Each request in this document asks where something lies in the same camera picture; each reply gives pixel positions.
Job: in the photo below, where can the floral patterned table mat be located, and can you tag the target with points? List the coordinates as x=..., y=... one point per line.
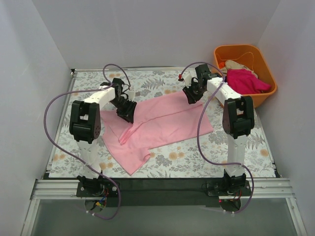
x=190, y=158

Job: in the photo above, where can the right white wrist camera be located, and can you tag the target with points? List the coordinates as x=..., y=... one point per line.
x=186, y=78

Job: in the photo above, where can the orange plastic bin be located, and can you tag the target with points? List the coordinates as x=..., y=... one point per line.
x=251, y=57

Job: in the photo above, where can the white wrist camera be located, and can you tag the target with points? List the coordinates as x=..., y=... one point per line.
x=186, y=78
x=131, y=95

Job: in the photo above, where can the aluminium frame rail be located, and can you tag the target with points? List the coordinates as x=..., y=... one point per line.
x=163, y=207

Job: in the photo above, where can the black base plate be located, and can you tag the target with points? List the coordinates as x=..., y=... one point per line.
x=131, y=192

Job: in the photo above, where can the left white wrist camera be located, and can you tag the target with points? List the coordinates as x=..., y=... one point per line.
x=131, y=95

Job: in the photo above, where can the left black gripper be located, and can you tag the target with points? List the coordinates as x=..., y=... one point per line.
x=126, y=108

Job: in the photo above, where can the beige garment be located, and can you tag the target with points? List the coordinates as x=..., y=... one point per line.
x=230, y=64

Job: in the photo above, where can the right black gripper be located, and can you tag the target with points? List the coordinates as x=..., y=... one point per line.
x=192, y=91

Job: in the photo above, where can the magenta t shirt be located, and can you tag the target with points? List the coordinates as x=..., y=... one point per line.
x=244, y=82

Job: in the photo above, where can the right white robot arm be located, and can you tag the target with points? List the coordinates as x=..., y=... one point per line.
x=237, y=122

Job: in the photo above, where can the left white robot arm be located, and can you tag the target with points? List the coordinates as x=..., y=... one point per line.
x=85, y=126

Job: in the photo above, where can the light pink t shirt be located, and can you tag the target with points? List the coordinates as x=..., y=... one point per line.
x=157, y=122

